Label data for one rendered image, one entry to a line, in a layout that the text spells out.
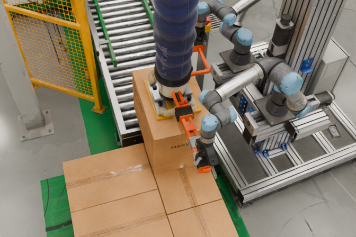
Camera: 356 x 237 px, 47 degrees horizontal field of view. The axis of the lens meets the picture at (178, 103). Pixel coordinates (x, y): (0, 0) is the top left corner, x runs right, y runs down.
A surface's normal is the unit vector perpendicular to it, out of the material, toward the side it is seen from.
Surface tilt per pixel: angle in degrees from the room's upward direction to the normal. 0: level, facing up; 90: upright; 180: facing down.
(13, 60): 90
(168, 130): 1
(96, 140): 0
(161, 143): 90
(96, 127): 0
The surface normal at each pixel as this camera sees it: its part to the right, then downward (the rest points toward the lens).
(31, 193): 0.04, -0.64
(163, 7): -0.47, 0.43
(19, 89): 0.31, 0.74
